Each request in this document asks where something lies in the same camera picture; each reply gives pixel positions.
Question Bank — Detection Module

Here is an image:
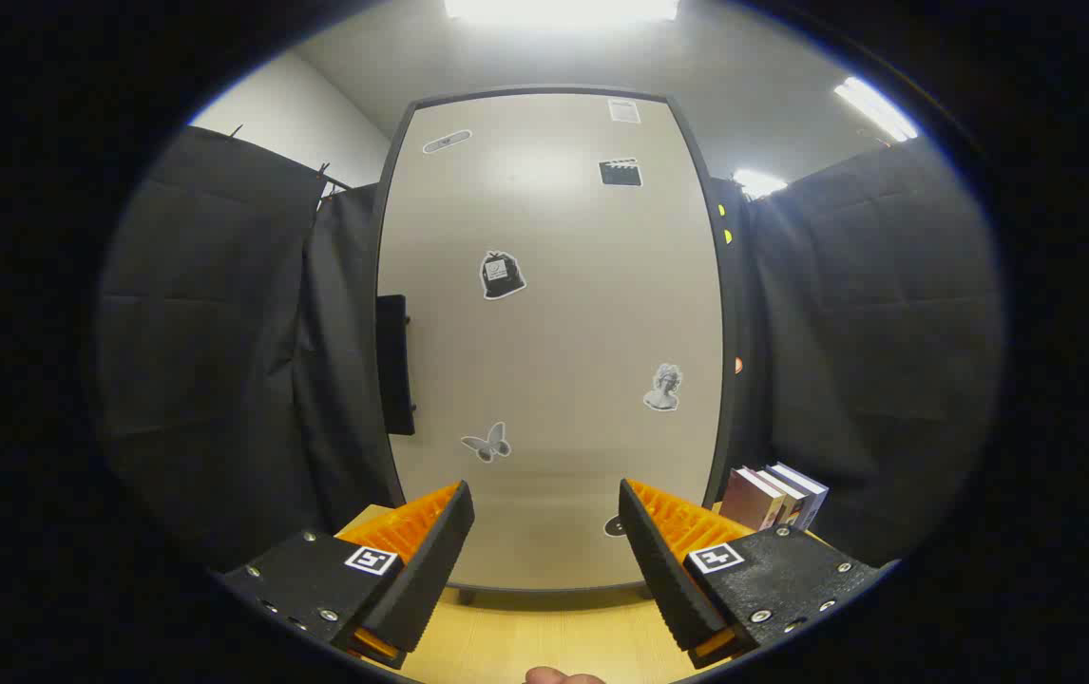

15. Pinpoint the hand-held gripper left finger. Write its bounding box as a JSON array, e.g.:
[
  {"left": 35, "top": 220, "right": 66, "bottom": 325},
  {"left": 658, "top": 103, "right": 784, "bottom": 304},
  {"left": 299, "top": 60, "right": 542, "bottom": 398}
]
[{"left": 221, "top": 481, "right": 475, "bottom": 671}]

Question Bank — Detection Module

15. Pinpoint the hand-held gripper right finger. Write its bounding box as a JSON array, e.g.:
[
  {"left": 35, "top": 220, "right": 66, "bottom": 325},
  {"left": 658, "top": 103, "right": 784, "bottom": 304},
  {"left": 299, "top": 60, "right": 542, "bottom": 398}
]
[{"left": 618, "top": 479, "right": 889, "bottom": 670}]

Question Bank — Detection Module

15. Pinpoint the black door handle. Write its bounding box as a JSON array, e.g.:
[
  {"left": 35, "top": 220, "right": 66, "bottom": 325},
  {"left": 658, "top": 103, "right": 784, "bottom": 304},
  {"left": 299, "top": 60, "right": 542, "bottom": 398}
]
[{"left": 375, "top": 294, "right": 415, "bottom": 436}]

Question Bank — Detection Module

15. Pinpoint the book with white spine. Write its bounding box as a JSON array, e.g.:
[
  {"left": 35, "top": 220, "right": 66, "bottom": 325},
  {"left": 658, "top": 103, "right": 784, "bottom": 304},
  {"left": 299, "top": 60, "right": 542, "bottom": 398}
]
[{"left": 758, "top": 467, "right": 807, "bottom": 528}]

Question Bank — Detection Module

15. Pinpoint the dark grey cabinet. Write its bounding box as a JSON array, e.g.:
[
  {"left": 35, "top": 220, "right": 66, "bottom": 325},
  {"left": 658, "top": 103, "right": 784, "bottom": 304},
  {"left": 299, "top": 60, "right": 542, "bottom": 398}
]
[{"left": 369, "top": 84, "right": 745, "bottom": 604}]

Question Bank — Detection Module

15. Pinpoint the black backdrop cloth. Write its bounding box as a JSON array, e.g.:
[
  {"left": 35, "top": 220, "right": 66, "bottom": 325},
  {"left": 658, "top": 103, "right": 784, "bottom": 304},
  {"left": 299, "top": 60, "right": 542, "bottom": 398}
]
[{"left": 98, "top": 123, "right": 1006, "bottom": 571}]

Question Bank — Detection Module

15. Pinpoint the small ceiling light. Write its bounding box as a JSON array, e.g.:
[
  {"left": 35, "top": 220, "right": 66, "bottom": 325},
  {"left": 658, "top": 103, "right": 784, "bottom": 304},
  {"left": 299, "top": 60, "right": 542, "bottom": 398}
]
[{"left": 733, "top": 169, "right": 788, "bottom": 199}]

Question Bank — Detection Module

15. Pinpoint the long ceiling light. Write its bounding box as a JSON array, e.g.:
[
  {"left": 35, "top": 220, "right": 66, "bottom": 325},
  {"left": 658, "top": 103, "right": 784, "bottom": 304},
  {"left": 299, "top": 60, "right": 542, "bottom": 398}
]
[{"left": 834, "top": 78, "right": 918, "bottom": 143}]

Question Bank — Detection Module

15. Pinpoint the wide ceiling light panel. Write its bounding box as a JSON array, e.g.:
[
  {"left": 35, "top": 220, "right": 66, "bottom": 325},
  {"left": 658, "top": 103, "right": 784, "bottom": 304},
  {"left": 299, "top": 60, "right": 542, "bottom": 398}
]
[{"left": 445, "top": 0, "right": 680, "bottom": 22}]

